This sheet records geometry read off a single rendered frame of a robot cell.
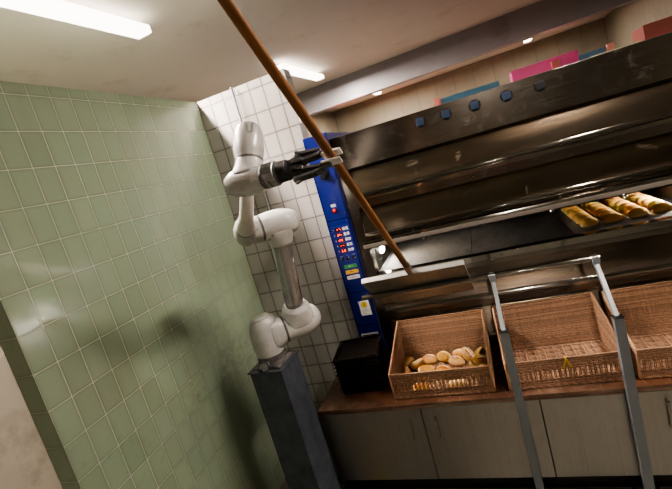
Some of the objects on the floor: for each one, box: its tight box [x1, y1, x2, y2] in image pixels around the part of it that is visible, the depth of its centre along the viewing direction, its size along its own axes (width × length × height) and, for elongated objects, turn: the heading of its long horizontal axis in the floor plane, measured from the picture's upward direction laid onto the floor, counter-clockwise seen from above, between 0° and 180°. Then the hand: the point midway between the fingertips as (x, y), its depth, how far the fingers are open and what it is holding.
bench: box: [318, 326, 672, 489], centre depth 237 cm, size 56×242×58 cm, turn 132°
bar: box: [362, 255, 663, 489], centre depth 219 cm, size 31×127×118 cm, turn 132°
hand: (331, 157), depth 140 cm, fingers closed on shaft, 3 cm apart
